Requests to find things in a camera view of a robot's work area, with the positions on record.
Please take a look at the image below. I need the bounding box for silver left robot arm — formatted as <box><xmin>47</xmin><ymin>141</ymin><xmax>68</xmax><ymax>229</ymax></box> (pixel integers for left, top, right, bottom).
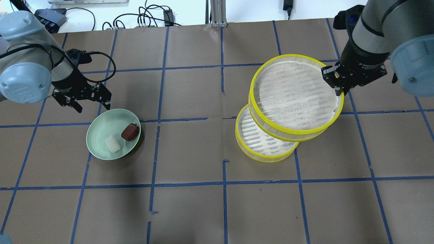
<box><xmin>0</xmin><ymin>11</ymin><xmax>112</xmax><ymax>113</ymax></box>

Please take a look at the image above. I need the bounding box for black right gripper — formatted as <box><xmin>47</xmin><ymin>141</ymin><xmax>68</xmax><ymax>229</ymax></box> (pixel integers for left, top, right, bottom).
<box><xmin>321</xmin><ymin>5</ymin><xmax>388</xmax><ymax>96</ymax></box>

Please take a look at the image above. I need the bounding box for white bun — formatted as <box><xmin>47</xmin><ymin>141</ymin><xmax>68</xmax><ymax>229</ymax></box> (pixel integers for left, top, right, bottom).
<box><xmin>104</xmin><ymin>135</ymin><xmax>122</xmax><ymax>153</ymax></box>

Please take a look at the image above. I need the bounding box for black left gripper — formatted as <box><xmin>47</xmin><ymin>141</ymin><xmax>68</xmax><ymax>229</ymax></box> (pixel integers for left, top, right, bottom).
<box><xmin>52</xmin><ymin>49</ymin><xmax>113</xmax><ymax>113</ymax></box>

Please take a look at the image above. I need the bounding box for aluminium frame post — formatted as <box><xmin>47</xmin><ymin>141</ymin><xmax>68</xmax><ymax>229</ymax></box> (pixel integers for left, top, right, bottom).
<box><xmin>210</xmin><ymin>0</ymin><xmax>227</xmax><ymax>28</ymax></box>

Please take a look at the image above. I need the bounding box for light green plate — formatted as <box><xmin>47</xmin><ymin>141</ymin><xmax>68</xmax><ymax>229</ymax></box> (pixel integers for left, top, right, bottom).
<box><xmin>86</xmin><ymin>108</ymin><xmax>141</xmax><ymax>160</ymax></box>

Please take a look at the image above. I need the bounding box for black power adapter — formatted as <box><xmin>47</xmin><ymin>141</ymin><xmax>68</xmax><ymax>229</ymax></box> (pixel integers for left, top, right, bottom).
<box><xmin>163</xmin><ymin>9</ymin><xmax>175</xmax><ymax>26</ymax></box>

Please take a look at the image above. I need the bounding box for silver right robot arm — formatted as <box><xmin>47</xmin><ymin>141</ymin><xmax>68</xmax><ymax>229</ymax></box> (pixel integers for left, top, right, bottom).
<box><xmin>321</xmin><ymin>0</ymin><xmax>434</xmax><ymax>97</ymax></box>

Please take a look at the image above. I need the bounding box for brown bun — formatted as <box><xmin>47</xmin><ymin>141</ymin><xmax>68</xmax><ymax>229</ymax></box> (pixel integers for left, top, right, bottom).
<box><xmin>121</xmin><ymin>123</ymin><xmax>140</xmax><ymax>141</ymax></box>

